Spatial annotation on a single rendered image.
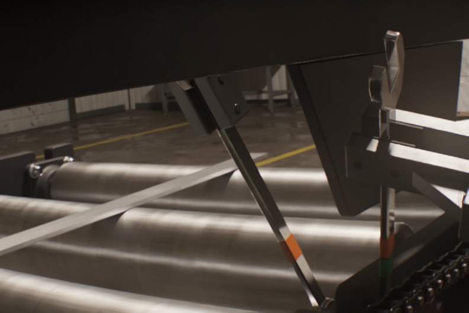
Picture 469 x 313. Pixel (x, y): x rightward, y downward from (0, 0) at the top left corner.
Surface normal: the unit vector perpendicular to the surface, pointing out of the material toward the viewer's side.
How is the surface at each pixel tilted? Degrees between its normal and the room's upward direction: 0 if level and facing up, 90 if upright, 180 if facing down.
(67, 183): 59
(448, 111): 90
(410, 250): 0
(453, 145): 120
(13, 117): 90
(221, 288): 104
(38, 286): 8
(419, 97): 90
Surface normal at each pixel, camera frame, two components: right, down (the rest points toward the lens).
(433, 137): -0.45, 0.61
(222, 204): -0.58, -0.01
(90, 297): -0.22, -0.93
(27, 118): 0.82, 0.00
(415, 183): -0.83, 0.43
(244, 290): -0.54, 0.37
